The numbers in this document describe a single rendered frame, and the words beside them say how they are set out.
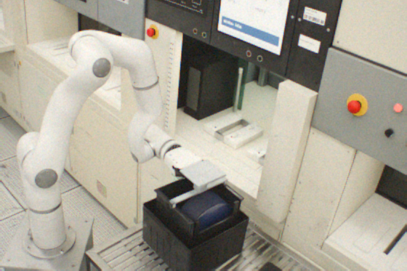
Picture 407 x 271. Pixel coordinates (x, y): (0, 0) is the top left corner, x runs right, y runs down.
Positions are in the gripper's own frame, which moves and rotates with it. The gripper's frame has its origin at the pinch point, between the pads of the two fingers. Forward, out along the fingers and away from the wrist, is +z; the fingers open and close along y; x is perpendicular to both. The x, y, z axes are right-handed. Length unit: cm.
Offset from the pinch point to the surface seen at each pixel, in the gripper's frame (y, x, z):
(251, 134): -58, -19, -30
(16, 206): 26, -110, -143
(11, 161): 12, -109, -193
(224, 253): -3.2, -27.8, 13.1
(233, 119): -61, -19, -45
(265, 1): -28, 54, -9
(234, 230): -6.1, -17.7, 13.2
